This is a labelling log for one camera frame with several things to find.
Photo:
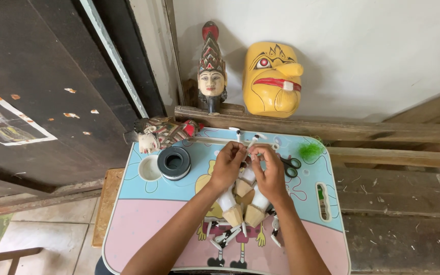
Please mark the person's left hand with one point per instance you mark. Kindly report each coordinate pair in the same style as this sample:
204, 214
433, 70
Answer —
225, 168

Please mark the person's right hand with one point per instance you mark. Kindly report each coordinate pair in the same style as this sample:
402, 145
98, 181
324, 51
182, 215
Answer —
269, 177

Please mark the person's right fingers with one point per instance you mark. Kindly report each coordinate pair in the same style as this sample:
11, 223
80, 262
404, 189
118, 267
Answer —
262, 152

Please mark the person's left fingers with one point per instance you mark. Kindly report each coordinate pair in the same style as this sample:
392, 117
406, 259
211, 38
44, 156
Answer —
234, 149

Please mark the white puppet arm stick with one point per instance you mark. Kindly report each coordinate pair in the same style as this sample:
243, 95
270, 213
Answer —
253, 140

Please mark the clear plastic rod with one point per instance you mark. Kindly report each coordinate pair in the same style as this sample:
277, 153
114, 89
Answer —
208, 140

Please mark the white and wood puppet piece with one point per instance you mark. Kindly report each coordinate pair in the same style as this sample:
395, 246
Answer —
245, 182
258, 209
230, 209

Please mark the green fibre tuft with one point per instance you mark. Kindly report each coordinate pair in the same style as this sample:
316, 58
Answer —
311, 150

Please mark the black thread spool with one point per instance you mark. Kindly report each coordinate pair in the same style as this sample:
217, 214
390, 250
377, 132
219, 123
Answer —
174, 163

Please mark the yellow wooden mask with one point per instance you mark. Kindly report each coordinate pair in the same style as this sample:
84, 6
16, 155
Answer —
271, 80

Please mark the carved puppet head red tip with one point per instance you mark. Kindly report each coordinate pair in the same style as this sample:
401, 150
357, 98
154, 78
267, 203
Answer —
162, 133

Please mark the carved puppet head tall crown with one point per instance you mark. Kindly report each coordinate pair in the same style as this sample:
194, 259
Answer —
211, 76

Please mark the pile of black white puppet arms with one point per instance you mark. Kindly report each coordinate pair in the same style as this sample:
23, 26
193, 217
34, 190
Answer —
227, 235

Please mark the white round lid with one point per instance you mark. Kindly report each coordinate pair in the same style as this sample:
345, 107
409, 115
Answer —
149, 168

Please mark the cartoon print lap table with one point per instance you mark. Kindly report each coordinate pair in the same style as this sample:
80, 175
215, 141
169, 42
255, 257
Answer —
147, 225

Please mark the wooden bench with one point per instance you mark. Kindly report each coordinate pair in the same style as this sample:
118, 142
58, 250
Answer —
395, 183

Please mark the wooden board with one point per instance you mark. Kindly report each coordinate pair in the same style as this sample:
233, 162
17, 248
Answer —
105, 206

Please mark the dark wooden door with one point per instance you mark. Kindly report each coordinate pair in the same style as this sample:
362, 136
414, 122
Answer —
52, 68

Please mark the paper poster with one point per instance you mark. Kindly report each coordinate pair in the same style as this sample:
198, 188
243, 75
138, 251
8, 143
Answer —
6, 122

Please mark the wooden stool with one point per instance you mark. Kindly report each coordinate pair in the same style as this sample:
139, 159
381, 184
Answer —
10, 256

